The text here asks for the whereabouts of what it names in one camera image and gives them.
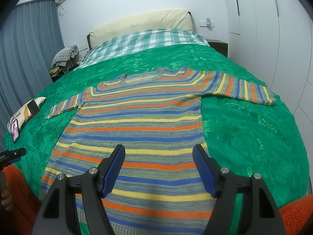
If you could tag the checked cloth pile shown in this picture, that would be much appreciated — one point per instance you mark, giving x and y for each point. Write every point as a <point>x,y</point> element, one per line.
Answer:
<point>63,55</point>

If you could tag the orange fleece cloth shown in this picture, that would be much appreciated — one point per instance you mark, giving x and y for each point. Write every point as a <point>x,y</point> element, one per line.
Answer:
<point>19,191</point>

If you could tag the patterned cream pillow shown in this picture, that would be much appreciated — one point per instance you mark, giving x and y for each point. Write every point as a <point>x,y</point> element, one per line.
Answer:
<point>22,113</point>

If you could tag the smartphone with lit screen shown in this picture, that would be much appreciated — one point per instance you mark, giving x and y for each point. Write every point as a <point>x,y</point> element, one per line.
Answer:
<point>15,131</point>

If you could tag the green bed blanket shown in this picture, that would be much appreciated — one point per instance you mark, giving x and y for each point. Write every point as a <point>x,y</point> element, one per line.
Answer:
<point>244,139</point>

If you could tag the olive yellow cloth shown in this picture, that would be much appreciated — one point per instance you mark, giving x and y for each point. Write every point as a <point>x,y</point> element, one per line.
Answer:
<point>53,72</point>

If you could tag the striped knit sweater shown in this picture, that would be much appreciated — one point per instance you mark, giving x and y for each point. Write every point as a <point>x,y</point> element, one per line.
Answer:
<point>137,132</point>

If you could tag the grey curtain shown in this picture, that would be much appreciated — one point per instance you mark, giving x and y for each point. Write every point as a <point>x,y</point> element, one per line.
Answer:
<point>29,53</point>

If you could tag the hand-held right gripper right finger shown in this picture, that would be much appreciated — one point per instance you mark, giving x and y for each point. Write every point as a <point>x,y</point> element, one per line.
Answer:
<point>204,171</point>

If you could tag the white wardrobe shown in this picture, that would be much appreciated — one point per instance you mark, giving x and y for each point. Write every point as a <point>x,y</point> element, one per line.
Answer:
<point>269,41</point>

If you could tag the dark wooden nightstand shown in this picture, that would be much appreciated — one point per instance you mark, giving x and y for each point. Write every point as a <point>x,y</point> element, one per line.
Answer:
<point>218,47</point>

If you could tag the cream padded headboard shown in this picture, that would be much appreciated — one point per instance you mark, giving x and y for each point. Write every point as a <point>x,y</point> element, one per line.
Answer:
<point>137,23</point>

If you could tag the person's left hand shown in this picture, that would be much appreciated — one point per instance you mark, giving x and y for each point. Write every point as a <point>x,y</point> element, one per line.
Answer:
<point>6,199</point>

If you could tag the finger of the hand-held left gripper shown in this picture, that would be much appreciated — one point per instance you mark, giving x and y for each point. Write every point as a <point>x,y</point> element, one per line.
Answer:
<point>17,153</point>

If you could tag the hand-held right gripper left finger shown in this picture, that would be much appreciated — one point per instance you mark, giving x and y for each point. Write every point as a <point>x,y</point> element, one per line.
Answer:
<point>113,171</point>

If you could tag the wall socket with blue plug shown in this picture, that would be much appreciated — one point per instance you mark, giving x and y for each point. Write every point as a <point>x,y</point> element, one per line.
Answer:
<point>207,23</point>

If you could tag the green plaid bed sheet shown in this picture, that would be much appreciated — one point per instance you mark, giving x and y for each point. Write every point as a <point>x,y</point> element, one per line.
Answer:
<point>146,41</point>

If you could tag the dark phone on pillow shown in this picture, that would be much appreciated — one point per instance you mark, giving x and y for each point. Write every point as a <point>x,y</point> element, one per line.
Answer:
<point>33,107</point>

